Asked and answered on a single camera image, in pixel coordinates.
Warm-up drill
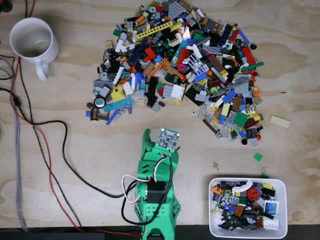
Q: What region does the grey Lego wedge plate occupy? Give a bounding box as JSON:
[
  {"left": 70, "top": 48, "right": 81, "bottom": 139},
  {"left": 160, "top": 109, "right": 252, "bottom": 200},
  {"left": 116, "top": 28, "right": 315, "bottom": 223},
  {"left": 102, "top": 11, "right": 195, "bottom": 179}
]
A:
[{"left": 167, "top": 0, "right": 188, "bottom": 20}]

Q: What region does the yellow Lego technic beam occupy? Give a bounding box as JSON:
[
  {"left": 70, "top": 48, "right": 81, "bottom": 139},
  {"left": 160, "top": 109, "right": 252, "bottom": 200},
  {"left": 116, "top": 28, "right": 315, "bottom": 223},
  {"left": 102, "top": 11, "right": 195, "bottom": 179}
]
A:
[{"left": 136, "top": 21, "right": 175, "bottom": 40}]

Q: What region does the thin black cable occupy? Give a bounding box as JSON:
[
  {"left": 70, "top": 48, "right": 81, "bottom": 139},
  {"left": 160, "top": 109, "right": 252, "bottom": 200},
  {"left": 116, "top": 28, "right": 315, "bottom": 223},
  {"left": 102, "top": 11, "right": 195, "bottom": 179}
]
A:
[{"left": 18, "top": 0, "right": 83, "bottom": 227}]

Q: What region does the blue long Lego plate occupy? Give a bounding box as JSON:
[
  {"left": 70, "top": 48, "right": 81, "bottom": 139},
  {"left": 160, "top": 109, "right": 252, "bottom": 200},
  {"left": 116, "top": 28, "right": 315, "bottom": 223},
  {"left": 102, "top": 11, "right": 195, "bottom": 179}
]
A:
[{"left": 237, "top": 28, "right": 251, "bottom": 46}]

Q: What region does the tan flat Lego tile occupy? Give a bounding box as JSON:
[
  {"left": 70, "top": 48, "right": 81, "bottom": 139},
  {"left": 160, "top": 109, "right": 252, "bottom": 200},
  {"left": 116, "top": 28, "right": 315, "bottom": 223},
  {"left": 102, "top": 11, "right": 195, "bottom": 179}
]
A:
[{"left": 269, "top": 114, "right": 292, "bottom": 129}]

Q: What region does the black long Lego brick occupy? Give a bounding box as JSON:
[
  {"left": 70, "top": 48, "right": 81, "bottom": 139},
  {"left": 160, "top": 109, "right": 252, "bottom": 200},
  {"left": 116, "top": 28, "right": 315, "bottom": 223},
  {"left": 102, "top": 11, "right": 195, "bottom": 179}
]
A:
[{"left": 146, "top": 76, "right": 160, "bottom": 106}]

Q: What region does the black long Lego plate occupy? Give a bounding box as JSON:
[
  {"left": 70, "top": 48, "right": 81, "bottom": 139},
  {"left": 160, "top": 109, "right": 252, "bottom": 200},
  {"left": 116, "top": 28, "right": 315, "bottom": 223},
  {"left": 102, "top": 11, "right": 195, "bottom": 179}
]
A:
[{"left": 219, "top": 180, "right": 242, "bottom": 190}]

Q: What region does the white toothed Lego piece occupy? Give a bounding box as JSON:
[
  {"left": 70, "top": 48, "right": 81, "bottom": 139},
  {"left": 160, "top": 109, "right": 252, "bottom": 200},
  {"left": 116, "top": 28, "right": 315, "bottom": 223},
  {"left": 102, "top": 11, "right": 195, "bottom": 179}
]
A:
[{"left": 112, "top": 66, "right": 125, "bottom": 85}]

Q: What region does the large black Lego plate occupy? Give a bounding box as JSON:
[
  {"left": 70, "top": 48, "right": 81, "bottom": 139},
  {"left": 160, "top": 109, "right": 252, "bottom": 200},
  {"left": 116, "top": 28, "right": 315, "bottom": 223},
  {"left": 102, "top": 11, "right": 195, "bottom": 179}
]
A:
[{"left": 184, "top": 84, "right": 208, "bottom": 107}]

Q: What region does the orange brown Lego plate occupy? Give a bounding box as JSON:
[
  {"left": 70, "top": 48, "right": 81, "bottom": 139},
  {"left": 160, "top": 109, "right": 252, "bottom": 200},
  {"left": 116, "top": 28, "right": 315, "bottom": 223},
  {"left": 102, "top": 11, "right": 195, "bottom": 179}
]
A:
[{"left": 233, "top": 204, "right": 246, "bottom": 216}]

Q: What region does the dark blue Lego piece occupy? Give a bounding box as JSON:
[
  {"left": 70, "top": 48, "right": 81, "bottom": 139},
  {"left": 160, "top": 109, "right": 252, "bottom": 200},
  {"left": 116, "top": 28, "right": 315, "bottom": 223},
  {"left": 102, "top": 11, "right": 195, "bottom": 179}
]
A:
[{"left": 129, "top": 41, "right": 148, "bottom": 65}]

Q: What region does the camera circuit board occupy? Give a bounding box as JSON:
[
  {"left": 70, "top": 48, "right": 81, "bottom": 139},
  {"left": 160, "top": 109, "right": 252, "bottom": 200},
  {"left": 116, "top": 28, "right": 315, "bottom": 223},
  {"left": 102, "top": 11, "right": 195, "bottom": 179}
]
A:
[{"left": 156, "top": 126, "right": 181, "bottom": 151}]

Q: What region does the reddish brown long plate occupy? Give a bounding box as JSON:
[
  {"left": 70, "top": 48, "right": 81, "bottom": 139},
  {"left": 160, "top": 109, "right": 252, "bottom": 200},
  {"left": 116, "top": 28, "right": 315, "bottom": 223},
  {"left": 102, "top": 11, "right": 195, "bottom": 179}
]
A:
[{"left": 207, "top": 53, "right": 227, "bottom": 76}]

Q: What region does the large grey Lego plate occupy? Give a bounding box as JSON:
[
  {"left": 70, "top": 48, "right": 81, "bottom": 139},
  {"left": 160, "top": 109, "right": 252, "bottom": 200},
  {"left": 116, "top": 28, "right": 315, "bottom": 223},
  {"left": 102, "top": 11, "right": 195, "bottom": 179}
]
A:
[{"left": 234, "top": 79, "right": 251, "bottom": 95}]

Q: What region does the white plastic bin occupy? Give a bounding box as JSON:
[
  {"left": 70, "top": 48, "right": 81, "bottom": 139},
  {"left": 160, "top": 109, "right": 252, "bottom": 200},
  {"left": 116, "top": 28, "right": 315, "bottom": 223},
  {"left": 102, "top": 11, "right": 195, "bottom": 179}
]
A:
[{"left": 208, "top": 177, "right": 288, "bottom": 239}]

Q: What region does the green studded Lego plate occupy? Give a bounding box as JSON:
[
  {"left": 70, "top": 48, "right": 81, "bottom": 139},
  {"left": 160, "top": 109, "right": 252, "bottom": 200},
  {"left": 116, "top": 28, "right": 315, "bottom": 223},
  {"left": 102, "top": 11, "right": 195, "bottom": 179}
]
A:
[{"left": 233, "top": 111, "right": 250, "bottom": 127}]

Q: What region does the red Lego wheel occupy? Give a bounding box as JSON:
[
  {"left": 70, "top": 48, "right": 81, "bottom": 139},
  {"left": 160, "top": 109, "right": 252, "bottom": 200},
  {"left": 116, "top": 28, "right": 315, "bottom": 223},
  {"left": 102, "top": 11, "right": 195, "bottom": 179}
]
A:
[{"left": 247, "top": 187, "right": 260, "bottom": 201}]

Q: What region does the turquoise long Lego piece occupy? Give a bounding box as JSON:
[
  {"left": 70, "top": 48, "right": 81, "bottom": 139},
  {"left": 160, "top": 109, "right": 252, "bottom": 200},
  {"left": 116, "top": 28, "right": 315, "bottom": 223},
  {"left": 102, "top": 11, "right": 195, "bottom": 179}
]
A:
[{"left": 103, "top": 97, "right": 135, "bottom": 113}]

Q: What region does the thick black cable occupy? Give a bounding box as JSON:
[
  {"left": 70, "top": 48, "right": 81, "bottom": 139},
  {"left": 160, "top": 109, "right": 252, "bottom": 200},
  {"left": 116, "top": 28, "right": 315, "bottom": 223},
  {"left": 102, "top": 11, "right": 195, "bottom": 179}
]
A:
[{"left": 0, "top": 86, "right": 126, "bottom": 198}]

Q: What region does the blue Lego brick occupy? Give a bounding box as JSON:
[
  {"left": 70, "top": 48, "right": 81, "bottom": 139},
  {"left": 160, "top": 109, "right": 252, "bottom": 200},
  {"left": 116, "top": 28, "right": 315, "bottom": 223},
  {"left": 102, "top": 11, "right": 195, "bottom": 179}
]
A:
[{"left": 221, "top": 88, "right": 237, "bottom": 105}]

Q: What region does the pale blue Lego cube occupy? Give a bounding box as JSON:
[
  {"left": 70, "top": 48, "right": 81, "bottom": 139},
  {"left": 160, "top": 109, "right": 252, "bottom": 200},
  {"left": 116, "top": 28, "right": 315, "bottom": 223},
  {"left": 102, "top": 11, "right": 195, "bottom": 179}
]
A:
[{"left": 264, "top": 199, "right": 279, "bottom": 215}]

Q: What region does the white Lego lattice window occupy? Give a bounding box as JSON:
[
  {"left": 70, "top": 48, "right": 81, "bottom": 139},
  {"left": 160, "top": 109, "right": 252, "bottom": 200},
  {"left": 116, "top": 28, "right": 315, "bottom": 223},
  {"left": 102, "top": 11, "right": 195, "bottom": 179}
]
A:
[{"left": 186, "top": 53, "right": 210, "bottom": 76}]

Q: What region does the green long Lego plate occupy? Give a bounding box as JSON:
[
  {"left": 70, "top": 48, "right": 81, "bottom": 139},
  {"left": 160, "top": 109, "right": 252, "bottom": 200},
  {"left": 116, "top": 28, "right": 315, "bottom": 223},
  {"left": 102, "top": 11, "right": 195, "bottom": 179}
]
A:
[{"left": 240, "top": 61, "right": 265, "bottom": 71}]

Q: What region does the blue narrow Lego bar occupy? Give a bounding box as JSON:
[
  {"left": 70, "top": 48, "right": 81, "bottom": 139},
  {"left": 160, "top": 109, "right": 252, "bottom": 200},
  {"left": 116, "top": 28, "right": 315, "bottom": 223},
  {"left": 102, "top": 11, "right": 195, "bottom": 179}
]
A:
[{"left": 105, "top": 108, "right": 120, "bottom": 126}]

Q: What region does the dark red Lego brick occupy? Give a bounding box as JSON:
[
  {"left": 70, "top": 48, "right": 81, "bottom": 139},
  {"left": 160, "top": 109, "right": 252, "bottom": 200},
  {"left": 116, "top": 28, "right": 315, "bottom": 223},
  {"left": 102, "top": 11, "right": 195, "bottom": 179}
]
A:
[{"left": 243, "top": 117, "right": 257, "bottom": 130}]

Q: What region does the light grey studded plate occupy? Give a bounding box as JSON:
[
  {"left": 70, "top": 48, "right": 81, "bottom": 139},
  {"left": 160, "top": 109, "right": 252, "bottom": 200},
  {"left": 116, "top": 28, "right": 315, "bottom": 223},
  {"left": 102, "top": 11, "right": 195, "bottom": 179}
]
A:
[{"left": 223, "top": 109, "right": 237, "bottom": 126}]

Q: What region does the grey braided cable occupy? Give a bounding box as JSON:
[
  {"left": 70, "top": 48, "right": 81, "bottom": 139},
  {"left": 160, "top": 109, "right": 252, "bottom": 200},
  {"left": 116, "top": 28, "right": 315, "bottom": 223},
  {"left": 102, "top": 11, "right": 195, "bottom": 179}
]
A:
[{"left": 0, "top": 59, "right": 28, "bottom": 232}]

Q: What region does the yellow Lego plate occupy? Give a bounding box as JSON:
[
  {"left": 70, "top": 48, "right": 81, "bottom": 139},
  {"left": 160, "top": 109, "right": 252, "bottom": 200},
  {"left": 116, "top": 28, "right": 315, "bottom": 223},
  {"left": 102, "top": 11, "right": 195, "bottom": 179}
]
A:
[{"left": 109, "top": 86, "right": 126, "bottom": 102}]

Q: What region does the brown Lego brick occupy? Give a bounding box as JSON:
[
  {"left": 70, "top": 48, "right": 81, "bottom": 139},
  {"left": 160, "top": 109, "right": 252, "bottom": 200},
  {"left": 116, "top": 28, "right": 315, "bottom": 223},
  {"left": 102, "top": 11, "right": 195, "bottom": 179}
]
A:
[{"left": 231, "top": 96, "right": 242, "bottom": 112}]

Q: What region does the white studded Lego plate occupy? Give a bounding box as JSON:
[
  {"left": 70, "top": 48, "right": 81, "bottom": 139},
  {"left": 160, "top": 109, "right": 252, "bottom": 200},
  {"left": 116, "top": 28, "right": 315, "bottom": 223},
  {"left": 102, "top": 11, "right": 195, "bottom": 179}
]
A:
[{"left": 172, "top": 84, "right": 186, "bottom": 101}]

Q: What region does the white curved Lego piece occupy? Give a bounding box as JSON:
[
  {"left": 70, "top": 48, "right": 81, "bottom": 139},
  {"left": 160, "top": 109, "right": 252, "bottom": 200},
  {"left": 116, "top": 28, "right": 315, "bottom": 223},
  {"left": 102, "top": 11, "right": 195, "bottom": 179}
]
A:
[{"left": 231, "top": 179, "right": 253, "bottom": 193}]

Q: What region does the red long Lego brick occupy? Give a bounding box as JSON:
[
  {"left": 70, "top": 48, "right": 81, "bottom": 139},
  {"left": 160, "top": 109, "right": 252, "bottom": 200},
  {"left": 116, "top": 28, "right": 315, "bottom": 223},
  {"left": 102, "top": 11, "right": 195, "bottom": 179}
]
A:
[{"left": 241, "top": 46, "right": 256, "bottom": 66}]

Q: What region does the white studded Lego brick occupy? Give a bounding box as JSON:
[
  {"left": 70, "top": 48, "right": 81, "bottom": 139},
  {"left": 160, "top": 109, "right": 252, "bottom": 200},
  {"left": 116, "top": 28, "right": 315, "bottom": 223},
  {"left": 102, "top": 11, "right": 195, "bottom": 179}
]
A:
[{"left": 263, "top": 217, "right": 279, "bottom": 230}]

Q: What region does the orange Lego technic beam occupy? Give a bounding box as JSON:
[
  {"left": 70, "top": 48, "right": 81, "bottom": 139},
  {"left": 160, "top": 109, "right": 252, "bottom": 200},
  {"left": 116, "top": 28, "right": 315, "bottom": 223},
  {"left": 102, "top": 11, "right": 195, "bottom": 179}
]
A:
[{"left": 147, "top": 57, "right": 170, "bottom": 80}]

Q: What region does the white red black servo wire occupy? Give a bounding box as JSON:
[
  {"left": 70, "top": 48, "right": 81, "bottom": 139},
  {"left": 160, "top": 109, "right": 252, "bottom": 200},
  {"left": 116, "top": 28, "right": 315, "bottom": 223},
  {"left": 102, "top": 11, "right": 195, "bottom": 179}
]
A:
[{"left": 121, "top": 152, "right": 176, "bottom": 206}]

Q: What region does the dark brown long plate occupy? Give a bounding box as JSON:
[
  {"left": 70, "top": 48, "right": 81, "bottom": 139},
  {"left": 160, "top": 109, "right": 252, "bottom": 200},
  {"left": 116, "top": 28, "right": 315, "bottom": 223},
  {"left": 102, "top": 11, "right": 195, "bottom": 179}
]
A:
[{"left": 202, "top": 117, "right": 218, "bottom": 135}]

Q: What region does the black disc pale centre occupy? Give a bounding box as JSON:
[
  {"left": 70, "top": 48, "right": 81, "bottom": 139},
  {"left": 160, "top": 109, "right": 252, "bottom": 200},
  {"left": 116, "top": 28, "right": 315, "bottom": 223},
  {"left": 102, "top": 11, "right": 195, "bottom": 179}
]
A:
[{"left": 93, "top": 96, "right": 106, "bottom": 109}]

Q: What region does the black round object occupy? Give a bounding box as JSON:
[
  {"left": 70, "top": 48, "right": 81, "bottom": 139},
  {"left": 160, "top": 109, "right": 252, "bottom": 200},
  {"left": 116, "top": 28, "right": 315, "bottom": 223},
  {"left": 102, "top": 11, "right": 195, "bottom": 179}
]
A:
[{"left": 0, "top": 0, "right": 13, "bottom": 13}]

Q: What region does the white ceramic mug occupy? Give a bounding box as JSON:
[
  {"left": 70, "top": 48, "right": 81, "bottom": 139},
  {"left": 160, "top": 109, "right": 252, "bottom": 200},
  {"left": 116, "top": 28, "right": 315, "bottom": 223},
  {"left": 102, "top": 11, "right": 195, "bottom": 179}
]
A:
[{"left": 9, "top": 16, "right": 60, "bottom": 81}]

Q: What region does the dark brown bracket piece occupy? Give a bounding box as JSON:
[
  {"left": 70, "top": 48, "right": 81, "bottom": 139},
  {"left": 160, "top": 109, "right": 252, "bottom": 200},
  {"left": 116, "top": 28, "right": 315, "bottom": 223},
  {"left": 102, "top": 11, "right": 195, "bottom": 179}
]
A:
[{"left": 89, "top": 107, "right": 110, "bottom": 121}]

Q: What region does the grey studded Lego plate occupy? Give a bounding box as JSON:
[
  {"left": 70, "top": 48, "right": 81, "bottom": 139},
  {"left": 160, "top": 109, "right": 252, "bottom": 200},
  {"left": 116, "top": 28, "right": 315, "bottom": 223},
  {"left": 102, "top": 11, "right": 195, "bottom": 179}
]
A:
[{"left": 162, "top": 84, "right": 175, "bottom": 99}]

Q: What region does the thin red cable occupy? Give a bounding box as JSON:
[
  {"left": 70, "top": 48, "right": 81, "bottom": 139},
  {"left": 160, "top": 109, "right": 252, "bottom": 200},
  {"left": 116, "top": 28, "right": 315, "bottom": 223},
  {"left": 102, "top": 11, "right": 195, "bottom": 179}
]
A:
[{"left": 9, "top": 0, "right": 142, "bottom": 237}]

